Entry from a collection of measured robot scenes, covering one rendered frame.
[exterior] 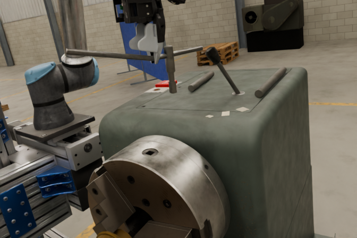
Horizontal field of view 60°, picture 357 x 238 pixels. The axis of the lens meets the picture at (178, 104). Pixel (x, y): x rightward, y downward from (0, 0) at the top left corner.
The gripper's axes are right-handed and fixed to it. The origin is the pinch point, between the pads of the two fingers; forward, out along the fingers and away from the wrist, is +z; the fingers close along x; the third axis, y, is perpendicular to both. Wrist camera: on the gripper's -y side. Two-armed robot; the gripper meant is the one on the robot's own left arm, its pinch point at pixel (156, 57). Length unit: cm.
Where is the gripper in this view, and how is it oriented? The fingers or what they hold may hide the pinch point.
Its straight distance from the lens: 73.1
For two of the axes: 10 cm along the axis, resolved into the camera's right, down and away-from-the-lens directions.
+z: 0.9, 9.4, 3.1
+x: 5.7, 2.1, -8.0
